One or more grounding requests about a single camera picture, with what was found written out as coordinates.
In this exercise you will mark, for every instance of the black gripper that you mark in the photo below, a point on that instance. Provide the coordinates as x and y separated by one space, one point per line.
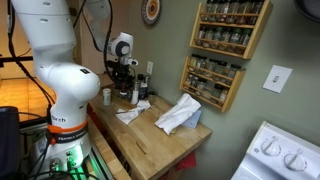
122 71

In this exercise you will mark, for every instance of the glass spice jar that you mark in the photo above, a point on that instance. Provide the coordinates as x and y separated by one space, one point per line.
209 8
226 36
218 35
233 70
193 60
201 84
246 38
189 80
211 65
235 36
256 8
209 34
195 81
220 67
244 9
202 33
223 96
201 62
232 8
218 8

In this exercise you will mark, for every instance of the white wall outlet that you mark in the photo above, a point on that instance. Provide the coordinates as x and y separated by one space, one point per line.
150 67

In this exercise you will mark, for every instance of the steel pepper grinder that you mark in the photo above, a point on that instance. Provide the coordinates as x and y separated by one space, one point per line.
147 79

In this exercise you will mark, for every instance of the white light switch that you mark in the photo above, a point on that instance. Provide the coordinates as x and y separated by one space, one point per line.
276 79

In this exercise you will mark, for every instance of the black bottle white label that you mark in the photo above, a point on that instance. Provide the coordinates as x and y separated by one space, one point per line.
143 91

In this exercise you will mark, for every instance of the tall steel white mill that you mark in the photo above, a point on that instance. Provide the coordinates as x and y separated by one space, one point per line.
135 95

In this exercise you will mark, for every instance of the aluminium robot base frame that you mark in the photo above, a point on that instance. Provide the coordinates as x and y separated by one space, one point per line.
95 165

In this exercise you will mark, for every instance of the pale blue paper card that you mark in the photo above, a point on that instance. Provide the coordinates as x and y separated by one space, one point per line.
195 121

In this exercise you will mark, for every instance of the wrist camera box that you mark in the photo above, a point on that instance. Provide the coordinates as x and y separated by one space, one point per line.
133 62

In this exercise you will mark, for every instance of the black stand bar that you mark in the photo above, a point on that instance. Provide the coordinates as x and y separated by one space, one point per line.
13 60

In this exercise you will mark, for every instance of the black hanging pan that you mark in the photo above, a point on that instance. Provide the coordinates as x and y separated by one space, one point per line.
310 8

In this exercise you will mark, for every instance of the decorative wall plate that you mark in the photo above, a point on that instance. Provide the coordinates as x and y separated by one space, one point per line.
150 10

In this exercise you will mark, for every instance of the white spice shaker container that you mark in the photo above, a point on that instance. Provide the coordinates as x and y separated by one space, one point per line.
107 97

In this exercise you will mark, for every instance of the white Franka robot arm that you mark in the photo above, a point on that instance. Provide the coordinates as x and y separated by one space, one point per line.
66 86

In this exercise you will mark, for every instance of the red cloth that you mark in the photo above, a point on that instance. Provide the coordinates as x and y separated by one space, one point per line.
186 161

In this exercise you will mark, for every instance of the wooden wall spice rack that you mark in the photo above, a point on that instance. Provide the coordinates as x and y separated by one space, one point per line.
260 30
235 90

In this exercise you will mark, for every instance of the black box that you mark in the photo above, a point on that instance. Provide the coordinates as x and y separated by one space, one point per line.
8 140

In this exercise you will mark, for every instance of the white stove knob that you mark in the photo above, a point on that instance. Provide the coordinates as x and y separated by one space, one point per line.
295 162
270 148

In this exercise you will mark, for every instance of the crumpled white bag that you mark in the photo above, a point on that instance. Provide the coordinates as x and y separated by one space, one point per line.
178 115

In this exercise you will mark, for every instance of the crumpled white paper towel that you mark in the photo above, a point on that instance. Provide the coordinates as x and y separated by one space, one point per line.
133 113

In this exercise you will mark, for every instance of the white stove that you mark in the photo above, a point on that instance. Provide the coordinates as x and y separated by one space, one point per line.
253 166

